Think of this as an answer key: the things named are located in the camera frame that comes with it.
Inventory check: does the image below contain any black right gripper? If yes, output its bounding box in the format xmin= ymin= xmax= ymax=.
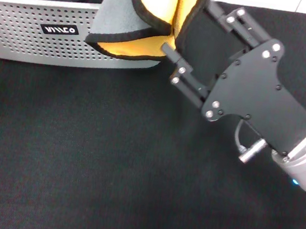
xmin=149 ymin=0 xmax=306 ymax=163

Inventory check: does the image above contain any black tablecloth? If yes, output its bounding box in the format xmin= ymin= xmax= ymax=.
xmin=0 ymin=0 xmax=306 ymax=229

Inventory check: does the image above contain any grey perforated storage box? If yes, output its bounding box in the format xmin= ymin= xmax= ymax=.
xmin=0 ymin=0 xmax=168 ymax=80

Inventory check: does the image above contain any grey cable with metal plug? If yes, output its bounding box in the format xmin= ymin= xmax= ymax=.
xmin=230 ymin=118 xmax=270 ymax=166

